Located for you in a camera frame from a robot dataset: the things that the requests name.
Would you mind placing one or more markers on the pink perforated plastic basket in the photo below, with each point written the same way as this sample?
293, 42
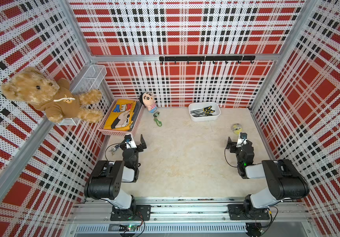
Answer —
116, 132

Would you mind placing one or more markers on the clear wire wall basket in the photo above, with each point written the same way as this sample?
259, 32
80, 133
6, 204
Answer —
90, 77

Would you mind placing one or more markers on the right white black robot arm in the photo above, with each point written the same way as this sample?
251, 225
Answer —
284, 182

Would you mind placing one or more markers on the white plastic storage box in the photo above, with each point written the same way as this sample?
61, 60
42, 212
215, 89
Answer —
204, 116

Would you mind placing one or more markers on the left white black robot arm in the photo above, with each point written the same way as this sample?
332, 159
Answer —
105, 181

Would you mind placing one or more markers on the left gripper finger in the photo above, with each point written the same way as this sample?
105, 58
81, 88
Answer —
128, 139
142, 143

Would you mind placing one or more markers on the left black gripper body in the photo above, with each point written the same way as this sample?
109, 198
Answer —
139, 148

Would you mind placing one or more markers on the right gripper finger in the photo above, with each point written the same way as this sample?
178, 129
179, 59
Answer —
243, 136
229, 143

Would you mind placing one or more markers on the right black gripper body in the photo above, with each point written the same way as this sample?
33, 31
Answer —
234, 149

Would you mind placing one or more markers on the green circuit board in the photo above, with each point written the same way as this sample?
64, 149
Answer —
128, 228

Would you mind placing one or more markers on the grey yellow plush keychain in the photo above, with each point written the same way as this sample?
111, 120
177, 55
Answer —
237, 128

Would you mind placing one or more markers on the grey folded cloth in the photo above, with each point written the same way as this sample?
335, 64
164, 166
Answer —
135, 114

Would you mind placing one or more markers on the brown teddy bear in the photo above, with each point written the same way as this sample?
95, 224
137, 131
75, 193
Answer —
53, 97

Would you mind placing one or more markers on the yellow black file tool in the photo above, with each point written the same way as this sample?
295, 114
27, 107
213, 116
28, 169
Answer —
204, 110

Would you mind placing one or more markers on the small metal clip object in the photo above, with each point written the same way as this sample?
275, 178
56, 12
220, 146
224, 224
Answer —
113, 150

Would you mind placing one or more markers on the cartoon boy plush doll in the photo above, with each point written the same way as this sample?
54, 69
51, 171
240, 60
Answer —
148, 100

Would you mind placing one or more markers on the green keychain toy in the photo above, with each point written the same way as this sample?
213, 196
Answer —
155, 118

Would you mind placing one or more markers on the black wall hook rail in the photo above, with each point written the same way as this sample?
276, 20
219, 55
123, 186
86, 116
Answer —
237, 58

